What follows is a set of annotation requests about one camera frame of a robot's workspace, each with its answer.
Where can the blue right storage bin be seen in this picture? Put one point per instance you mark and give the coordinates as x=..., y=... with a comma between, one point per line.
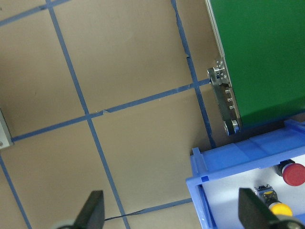
x=262, y=151

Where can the green conveyor belt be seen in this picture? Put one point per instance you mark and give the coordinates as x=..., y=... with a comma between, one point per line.
x=259, y=77

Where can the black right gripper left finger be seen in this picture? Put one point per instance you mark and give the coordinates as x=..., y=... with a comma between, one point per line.
x=92, y=214

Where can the white foam pad right bin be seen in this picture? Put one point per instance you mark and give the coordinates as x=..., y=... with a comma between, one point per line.
x=222, y=195

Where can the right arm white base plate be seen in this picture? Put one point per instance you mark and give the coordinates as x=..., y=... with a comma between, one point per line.
x=5, y=137

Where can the red push button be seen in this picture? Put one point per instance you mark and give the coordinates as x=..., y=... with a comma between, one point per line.
x=292, y=173

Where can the yellow push button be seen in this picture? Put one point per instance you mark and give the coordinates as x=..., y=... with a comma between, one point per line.
x=270, y=198

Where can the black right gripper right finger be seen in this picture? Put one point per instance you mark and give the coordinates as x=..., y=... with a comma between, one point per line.
x=254, y=214

